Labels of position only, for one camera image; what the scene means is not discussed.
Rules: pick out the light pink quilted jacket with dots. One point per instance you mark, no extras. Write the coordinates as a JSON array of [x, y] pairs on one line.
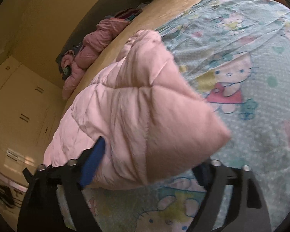
[[154, 124]]

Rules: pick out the beige bed mattress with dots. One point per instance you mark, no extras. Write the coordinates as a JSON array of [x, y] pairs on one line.
[[152, 17]]

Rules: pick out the dark grey headboard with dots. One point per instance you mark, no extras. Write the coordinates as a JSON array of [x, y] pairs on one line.
[[98, 12]]

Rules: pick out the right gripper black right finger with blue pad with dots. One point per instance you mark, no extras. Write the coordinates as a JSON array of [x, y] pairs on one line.
[[247, 210]]

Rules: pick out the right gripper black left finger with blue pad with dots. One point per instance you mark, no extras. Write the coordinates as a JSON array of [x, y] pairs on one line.
[[41, 210]]

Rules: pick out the blue Hello Kitty blanket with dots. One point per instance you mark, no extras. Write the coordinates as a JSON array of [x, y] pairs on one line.
[[236, 55]]

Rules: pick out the darker pink puffer jacket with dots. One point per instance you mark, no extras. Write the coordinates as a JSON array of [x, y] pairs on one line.
[[75, 62]]

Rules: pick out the cream built-in wardrobe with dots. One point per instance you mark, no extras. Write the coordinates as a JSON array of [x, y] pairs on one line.
[[30, 112]]

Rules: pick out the striped folded clothes at headboard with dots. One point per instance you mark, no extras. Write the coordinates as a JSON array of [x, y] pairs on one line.
[[131, 13]]

